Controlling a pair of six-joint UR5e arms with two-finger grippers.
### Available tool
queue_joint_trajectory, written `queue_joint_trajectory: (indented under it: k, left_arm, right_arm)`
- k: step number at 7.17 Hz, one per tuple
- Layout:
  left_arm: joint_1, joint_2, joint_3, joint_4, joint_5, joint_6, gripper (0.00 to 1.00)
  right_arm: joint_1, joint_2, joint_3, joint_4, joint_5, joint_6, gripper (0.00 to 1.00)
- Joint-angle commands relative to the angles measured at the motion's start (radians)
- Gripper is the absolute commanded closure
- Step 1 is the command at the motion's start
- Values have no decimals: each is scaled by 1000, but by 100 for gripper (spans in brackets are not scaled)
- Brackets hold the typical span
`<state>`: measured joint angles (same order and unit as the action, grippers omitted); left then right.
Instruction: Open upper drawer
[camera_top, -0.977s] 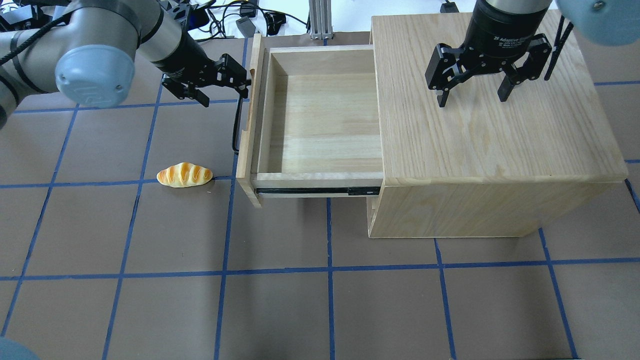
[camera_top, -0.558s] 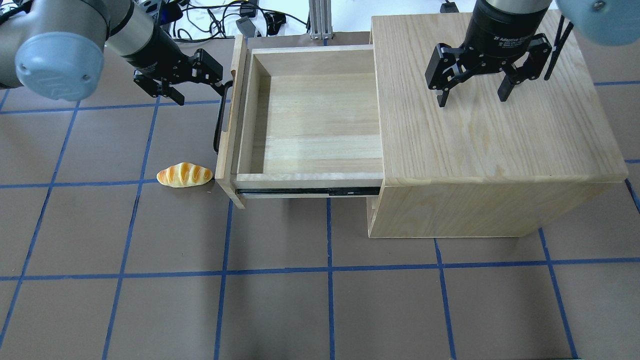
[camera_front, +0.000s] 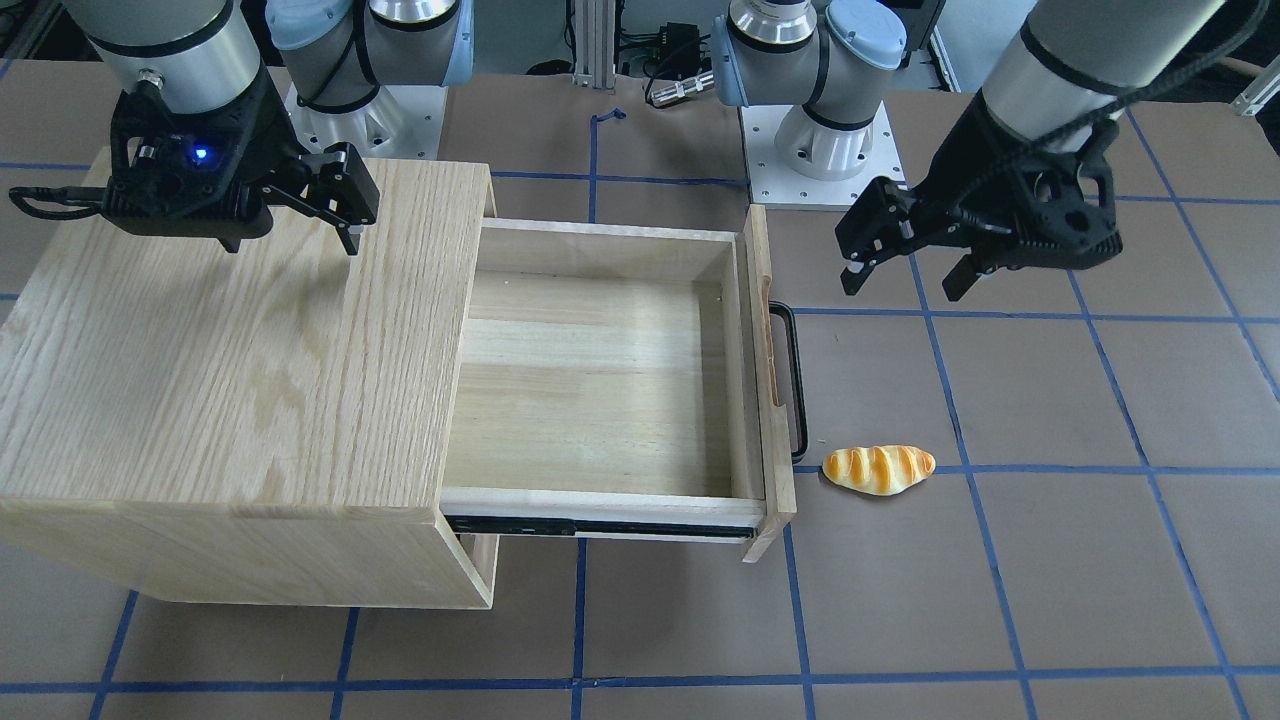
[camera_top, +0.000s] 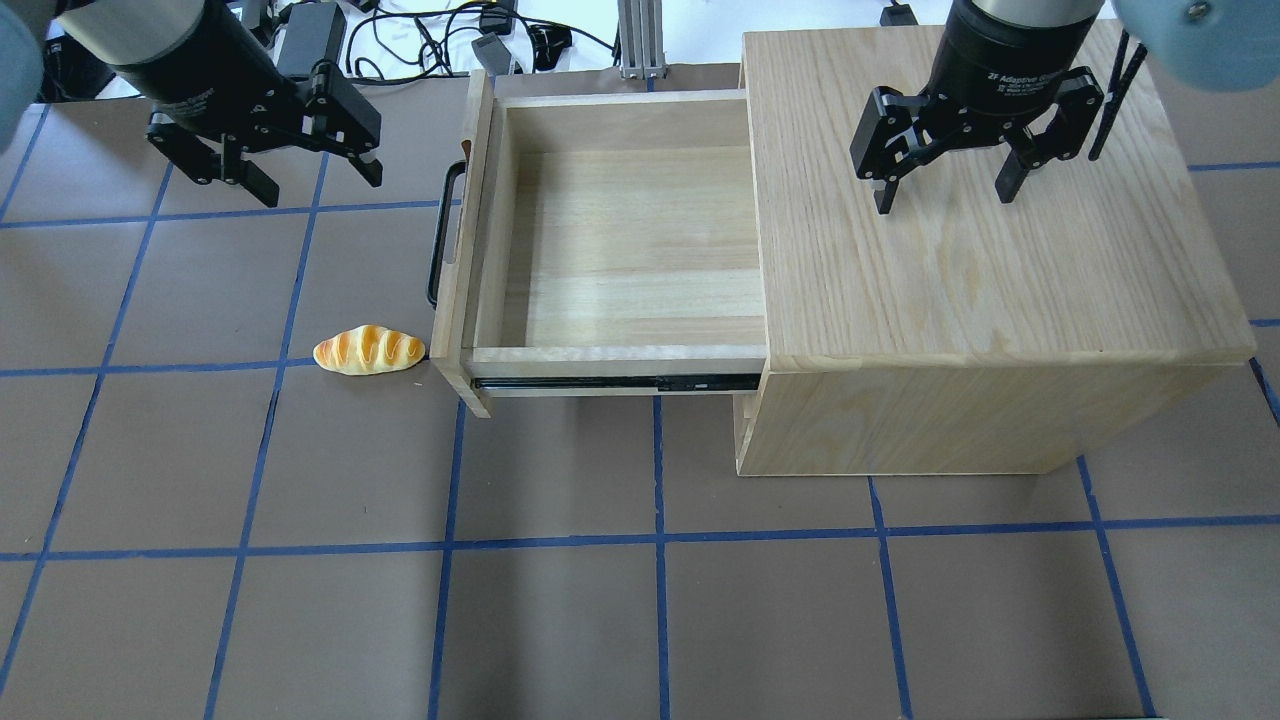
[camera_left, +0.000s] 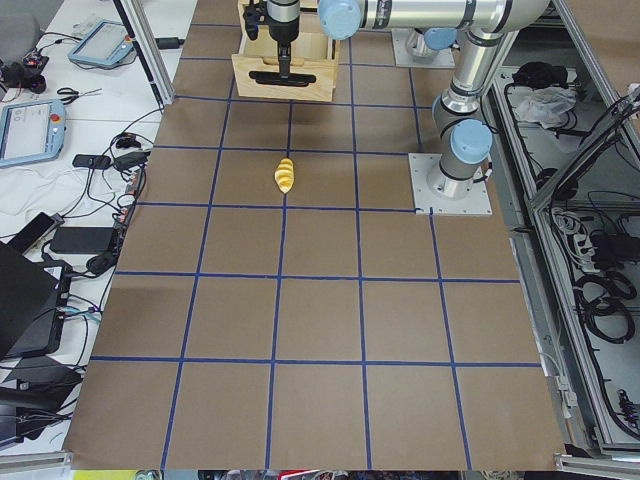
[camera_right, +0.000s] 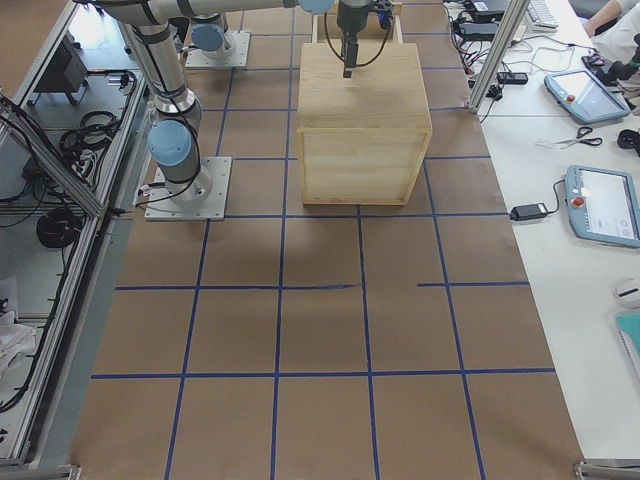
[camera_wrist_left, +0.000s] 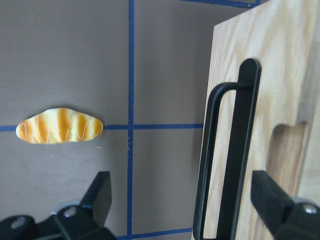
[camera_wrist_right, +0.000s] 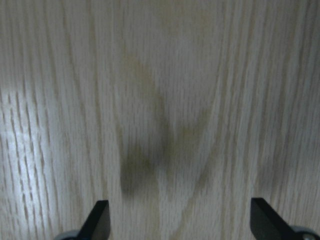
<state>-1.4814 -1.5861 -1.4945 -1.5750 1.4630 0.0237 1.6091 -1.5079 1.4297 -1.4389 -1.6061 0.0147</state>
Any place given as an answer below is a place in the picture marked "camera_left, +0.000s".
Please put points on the wooden drawer black handle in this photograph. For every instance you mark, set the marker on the wooden drawer black handle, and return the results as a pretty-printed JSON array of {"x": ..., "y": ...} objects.
[{"x": 280, "y": 80}]

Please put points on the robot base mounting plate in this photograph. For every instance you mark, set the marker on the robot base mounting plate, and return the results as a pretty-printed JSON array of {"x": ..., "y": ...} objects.
[{"x": 436, "y": 194}]

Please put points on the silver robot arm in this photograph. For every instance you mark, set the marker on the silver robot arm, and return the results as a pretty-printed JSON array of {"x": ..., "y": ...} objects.
[{"x": 466, "y": 140}]

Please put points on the light wooden drawer cabinet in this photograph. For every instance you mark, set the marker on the light wooden drawer cabinet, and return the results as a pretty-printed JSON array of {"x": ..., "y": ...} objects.
[{"x": 308, "y": 21}]

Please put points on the toy bread loaf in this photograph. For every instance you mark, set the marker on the toy bread loaf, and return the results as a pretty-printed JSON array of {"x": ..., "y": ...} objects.
[{"x": 284, "y": 175}]

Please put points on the far teach pendant tablet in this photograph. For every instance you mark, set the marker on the far teach pendant tablet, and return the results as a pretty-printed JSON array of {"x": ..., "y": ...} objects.
[{"x": 106, "y": 46}]

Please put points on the teach pendant tablet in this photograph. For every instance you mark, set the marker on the teach pendant tablet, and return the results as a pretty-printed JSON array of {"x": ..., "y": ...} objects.
[
  {"x": 32, "y": 132},
  {"x": 106, "y": 46}
]

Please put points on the black scissors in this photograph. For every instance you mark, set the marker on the black scissors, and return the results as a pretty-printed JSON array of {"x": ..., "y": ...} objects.
[{"x": 68, "y": 95}]

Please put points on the near teach pendant tablet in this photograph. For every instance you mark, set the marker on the near teach pendant tablet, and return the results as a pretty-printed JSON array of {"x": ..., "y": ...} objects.
[{"x": 32, "y": 132}]

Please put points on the white crumpled cloth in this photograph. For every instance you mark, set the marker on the white crumpled cloth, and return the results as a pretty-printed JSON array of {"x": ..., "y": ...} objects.
[{"x": 548, "y": 107}]

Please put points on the black external drive box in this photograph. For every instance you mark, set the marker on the black external drive box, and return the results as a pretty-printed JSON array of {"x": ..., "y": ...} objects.
[{"x": 82, "y": 240}]

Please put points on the black smartphone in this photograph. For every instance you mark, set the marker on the black smartphone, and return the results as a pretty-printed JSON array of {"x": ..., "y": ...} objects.
[{"x": 34, "y": 230}]

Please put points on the white power strip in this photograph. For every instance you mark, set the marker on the white power strip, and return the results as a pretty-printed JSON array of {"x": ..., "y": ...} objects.
[{"x": 575, "y": 238}]

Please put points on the aluminium frame post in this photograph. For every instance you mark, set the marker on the aluminium frame post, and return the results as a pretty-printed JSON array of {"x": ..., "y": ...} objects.
[{"x": 134, "y": 19}]

